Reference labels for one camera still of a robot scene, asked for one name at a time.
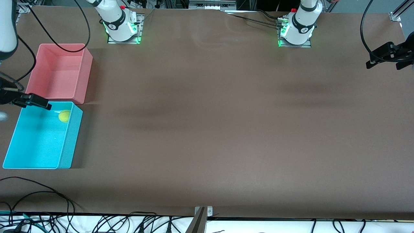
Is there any pink plastic bin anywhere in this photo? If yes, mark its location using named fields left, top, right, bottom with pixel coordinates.
left=25, top=43, right=93, bottom=105

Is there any blue plastic bin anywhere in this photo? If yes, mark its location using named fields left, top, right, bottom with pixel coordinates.
left=3, top=101, right=83, bottom=169

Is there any brown table cover sheet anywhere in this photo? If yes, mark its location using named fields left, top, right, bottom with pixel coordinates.
left=0, top=6, right=414, bottom=220

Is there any grey metal box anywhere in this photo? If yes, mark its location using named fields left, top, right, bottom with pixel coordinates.
left=189, top=0, right=237, bottom=9

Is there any black braided cable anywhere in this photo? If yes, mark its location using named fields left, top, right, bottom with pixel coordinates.
left=0, top=72, right=25, bottom=91

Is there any long black arm cable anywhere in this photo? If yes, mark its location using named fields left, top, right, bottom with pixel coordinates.
left=19, top=0, right=91, bottom=53
left=360, top=0, right=399, bottom=62

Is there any aluminium frame corner profile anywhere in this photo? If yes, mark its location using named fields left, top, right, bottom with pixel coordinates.
left=389, top=0, right=414, bottom=22

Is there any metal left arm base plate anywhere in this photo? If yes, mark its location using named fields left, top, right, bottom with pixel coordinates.
left=278, top=18, right=312, bottom=48

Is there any black cable on table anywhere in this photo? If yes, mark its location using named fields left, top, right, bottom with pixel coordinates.
left=6, top=191, right=83, bottom=214
left=0, top=176, right=75, bottom=214

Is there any aluminium frame rail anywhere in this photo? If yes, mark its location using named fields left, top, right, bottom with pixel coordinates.
left=16, top=0, right=33, bottom=15

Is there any teal cable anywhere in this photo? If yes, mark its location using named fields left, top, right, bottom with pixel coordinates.
left=0, top=211, right=43, bottom=231

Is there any black base cable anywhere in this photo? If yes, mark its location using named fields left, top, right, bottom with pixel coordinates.
left=257, top=10, right=283, bottom=20
left=231, top=14, right=280, bottom=28

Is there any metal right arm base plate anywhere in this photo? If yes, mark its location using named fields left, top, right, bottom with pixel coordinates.
left=107, top=14, right=143, bottom=44

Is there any thin grey base cable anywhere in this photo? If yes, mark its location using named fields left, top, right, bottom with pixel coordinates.
left=136, top=8, right=156, bottom=25

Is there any grey camera mount strut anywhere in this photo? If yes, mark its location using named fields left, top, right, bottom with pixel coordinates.
left=186, top=207, right=207, bottom=233

